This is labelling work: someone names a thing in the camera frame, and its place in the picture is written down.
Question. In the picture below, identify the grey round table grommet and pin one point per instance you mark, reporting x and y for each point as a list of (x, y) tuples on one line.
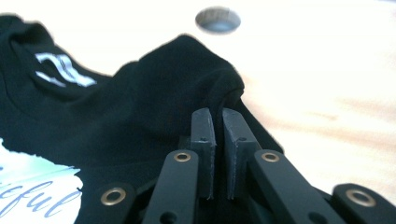
[(218, 20)]

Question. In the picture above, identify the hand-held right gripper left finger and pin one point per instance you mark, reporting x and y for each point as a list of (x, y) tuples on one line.
[(203, 149)]

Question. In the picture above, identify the black printed T-shirt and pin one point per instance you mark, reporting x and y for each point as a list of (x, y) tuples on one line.
[(140, 109)]

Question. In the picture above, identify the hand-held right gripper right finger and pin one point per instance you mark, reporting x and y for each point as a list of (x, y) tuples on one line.
[(238, 146)]

